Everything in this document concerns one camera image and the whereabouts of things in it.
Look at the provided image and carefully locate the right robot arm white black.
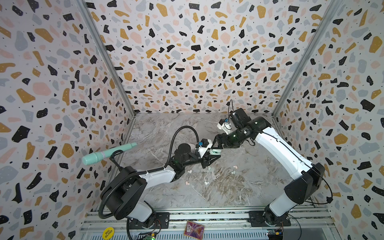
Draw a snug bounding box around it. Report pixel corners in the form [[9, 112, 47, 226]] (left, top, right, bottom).
[[214, 116, 325, 226]]

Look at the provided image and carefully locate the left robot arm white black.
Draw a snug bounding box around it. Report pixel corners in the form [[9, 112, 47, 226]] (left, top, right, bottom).
[[99, 141, 221, 228]]

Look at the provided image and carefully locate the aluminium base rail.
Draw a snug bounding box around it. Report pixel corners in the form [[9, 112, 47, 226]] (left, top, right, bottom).
[[78, 205, 341, 240]]

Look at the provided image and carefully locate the colourful card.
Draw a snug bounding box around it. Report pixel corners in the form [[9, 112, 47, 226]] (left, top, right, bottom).
[[184, 221, 205, 240]]

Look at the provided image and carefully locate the yellow round sticker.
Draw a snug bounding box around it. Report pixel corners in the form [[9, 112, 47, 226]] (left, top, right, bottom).
[[102, 227, 115, 240]]

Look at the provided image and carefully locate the black corrugated cable conduit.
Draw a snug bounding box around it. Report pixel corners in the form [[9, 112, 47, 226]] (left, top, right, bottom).
[[97, 125, 200, 220]]

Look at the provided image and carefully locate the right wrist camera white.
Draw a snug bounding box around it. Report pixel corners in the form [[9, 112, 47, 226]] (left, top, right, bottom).
[[217, 118, 232, 132]]

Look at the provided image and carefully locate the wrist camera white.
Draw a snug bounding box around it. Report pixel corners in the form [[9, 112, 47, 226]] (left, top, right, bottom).
[[196, 139, 213, 158], [217, 118, 232, 132]]

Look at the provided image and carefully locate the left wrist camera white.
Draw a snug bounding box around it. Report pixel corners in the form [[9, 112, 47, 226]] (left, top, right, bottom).
[[196, 139, 213, 158]]

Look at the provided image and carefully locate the mint green microphone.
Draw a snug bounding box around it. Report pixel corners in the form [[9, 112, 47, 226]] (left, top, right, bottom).
[[82, 143, 138, 166]]

